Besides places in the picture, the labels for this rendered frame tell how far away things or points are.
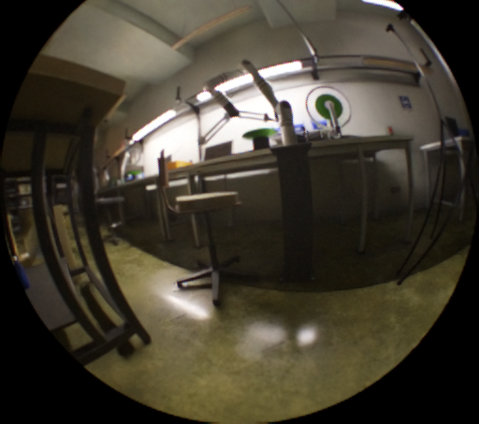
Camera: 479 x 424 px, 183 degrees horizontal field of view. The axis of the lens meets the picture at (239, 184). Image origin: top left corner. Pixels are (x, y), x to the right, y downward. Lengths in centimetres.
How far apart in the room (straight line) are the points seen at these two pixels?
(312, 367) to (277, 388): 15
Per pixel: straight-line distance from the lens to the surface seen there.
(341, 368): 74
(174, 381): 76
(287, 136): 93
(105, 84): 44
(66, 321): 75
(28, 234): 161
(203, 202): 79
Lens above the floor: 68
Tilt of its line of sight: 1 degrees down
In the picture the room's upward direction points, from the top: 6 degrees counter-clockwise
